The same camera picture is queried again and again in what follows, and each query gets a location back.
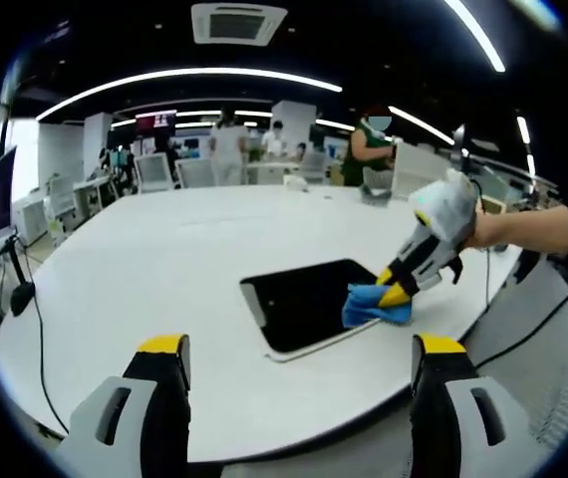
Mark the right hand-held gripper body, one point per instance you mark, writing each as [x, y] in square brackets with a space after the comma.
[446, 209]

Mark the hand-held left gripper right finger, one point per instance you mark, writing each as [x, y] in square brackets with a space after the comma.
[436, 423]

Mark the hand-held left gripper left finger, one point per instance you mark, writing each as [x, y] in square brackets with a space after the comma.
[164, 423]

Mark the blue cleaning cloth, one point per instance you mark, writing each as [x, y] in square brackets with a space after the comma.
[364, 310]

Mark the black tablet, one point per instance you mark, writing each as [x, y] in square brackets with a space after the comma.
[304, 309]

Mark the person's right hand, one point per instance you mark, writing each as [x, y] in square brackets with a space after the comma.
[488, 231]

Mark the white partition panel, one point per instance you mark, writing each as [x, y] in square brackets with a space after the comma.
[416, 169]

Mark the black pole stand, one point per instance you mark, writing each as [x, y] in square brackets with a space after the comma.
[461, 149]

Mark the grey blurred device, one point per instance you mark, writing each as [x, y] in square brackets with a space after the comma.
[376, 186]

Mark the grey mesh chair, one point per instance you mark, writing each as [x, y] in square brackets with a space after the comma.
[548, 378]

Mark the white mesh office chair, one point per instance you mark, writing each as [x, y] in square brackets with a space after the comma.
[195, 173]
[62, 195]
[315, 167]
[153, 173]

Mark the small white container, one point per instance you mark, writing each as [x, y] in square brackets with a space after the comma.
[296, 183]

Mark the straight ceiling light strip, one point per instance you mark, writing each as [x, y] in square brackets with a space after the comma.
[474, 35]

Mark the black screen stand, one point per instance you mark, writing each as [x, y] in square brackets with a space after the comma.
[21, 299]

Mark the white cabinet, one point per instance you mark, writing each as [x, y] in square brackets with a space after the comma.
[31, 219]

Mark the curved ceiling light strip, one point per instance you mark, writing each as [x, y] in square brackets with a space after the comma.
[214, 72]

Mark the ceiling air vent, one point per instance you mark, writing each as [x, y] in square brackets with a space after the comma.
[239, 24]

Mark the red wall screen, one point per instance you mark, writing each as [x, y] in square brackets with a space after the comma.
[156, 121]

